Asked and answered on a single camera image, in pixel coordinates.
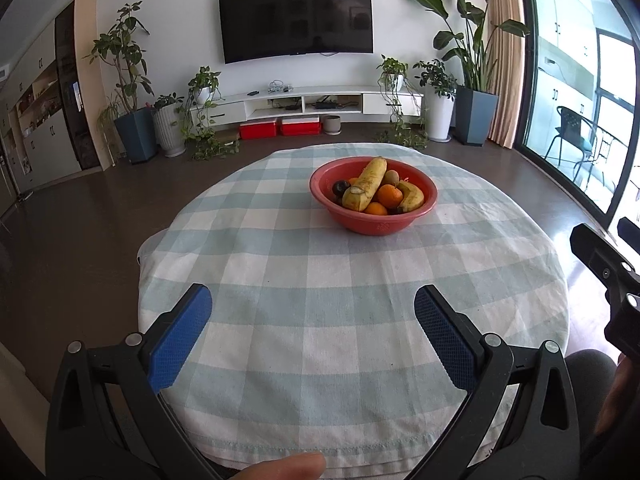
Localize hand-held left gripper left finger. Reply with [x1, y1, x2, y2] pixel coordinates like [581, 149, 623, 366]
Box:
[45, 283, 221, 480]

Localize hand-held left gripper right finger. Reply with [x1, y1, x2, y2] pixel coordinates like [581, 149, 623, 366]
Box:
[400, 284, 581, 480]

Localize red colander bowl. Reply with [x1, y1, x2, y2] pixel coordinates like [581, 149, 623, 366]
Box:
[309, 156, 438, 236]

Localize small curved banana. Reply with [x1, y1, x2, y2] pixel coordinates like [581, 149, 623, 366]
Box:
[397, 180, 426, 212]

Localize mandarin with green stem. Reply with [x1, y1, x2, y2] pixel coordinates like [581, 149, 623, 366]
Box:
[376, 184, 403, 209]

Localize large straight banana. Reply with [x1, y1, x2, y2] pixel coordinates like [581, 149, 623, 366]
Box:
[342, 157, 388, 212]

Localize person's right forearm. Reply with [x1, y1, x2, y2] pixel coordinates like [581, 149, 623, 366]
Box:
[595, 355, 640, 453]

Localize person's left hand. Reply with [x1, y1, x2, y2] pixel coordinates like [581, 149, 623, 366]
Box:
[227, 452, 326, 480]

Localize person's dark trousers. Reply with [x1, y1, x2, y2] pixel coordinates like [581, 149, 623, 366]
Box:
[562, 350, 621, 480]

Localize black balcony chair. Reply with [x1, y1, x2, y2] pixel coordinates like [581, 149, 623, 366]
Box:
[542, 106, 601, 188]

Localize checked tablecloth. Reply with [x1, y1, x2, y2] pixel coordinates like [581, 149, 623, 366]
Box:
[137, 142, 571, 476]

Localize large-leaf plant in dark pot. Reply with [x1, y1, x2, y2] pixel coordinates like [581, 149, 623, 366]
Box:
[404, 0, 531, 147]

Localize sliding glass door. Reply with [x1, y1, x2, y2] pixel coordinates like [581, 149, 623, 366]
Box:
[515, 0, 640, 231]

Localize beige curtain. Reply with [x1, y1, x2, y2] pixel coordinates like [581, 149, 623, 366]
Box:
[484, 0, 526, 150]

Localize tall plant in blue pot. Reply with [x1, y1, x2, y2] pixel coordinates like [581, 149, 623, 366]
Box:
[82, 2, 158, 163]

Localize plant in white ribbed pot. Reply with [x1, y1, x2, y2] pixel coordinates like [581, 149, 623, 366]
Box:
[151, 92, 187, 157]

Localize bushy plant in white pot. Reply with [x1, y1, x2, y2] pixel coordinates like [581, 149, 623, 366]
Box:
[414, 59, 458, 142]

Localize red storage box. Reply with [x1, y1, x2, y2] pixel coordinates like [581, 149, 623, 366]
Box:
[239, 119, 278, 140]
[280, 116, 321, 136]

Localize white television console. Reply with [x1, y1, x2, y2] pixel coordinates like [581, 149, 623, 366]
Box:
[200, 86, 425, 126]

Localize trailing pothos in white pot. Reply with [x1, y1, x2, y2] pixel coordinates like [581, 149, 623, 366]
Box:
[375, 55, 431, 148]
[180, 66, 241, 161]

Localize wall cabinet unit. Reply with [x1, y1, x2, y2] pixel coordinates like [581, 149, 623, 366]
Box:
[0, 0, 116, 196]

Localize wall-mounted black television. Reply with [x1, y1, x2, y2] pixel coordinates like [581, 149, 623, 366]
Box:
[218, 0, 373, 64]

